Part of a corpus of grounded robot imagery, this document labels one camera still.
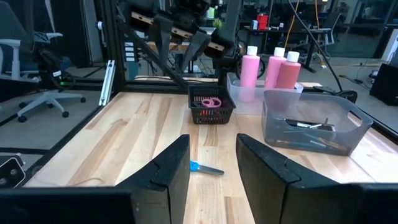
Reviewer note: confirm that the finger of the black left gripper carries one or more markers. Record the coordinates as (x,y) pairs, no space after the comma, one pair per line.
(197,46)
(163,40)

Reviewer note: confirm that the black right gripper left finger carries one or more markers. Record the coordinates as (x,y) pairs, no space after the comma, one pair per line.
(77,205)

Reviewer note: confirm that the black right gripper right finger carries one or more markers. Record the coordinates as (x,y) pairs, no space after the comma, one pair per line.
(311,205)

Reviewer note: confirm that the light pink paint bottle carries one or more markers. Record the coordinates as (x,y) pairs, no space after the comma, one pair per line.
(273,71)
(249,71)

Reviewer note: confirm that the pink scissors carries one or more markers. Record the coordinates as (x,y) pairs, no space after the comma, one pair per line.
(211,102)

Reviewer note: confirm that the large blue paintbrush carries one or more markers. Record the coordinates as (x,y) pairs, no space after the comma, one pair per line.
(329,142)

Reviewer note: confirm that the red scissors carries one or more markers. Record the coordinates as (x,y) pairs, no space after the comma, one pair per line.
(207,114)

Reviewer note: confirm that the clear plastic storage bin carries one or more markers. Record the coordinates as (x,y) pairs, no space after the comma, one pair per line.
(351,137)

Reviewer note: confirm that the black fluffy makeup brush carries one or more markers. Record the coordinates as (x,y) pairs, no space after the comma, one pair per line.
(308,125)

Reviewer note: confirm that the hot pink paint bottle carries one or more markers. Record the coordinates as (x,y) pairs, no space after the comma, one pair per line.
(289,76)

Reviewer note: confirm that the blue scissors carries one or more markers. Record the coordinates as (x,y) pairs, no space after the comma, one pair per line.
(205,169)

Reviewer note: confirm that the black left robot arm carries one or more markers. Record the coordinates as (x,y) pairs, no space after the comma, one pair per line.
(234,14)

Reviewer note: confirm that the black background robot arm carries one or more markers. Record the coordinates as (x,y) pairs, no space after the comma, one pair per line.
(51,68)

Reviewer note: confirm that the black white-labelled terminal block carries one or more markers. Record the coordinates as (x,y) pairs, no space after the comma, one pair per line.
(129,51)

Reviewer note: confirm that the red container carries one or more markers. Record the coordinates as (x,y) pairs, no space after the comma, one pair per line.
(262,22)

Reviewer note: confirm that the silver aluminium extrusion bar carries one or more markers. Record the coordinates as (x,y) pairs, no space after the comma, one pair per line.
(107,82)

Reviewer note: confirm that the black mesh plastic basket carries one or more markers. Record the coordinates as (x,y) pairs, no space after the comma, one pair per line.
(214,119)

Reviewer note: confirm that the frosted white plastic bin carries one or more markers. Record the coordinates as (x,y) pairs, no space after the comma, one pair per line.
(248,102)

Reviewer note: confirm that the black partition panel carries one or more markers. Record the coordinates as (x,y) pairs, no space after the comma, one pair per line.
(71,31)

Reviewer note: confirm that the grey white office chair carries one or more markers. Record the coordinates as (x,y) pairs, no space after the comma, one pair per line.
(46,98)

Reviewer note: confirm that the grey background office chair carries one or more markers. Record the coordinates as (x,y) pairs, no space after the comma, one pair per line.
(332,28)

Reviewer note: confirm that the black cabinet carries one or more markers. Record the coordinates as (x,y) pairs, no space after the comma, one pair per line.
(385,84)

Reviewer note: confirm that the small grey table camera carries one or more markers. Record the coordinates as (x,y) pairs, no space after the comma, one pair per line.
(11,172)

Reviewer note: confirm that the black rail clamp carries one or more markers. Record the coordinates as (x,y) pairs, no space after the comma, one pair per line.
(348,95)

